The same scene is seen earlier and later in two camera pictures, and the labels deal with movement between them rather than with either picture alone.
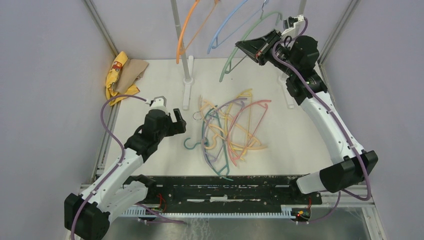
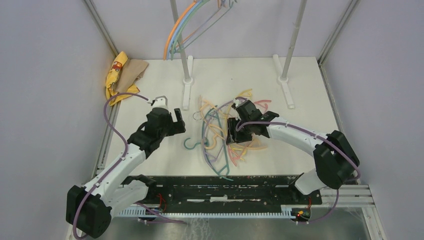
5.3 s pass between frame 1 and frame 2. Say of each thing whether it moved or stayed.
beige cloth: stayed
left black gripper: stayed
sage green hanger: moved
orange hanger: moved
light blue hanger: moved
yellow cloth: stayed
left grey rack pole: stayed
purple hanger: stayed
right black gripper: moved
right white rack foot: stayed
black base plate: stayed
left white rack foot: stayed
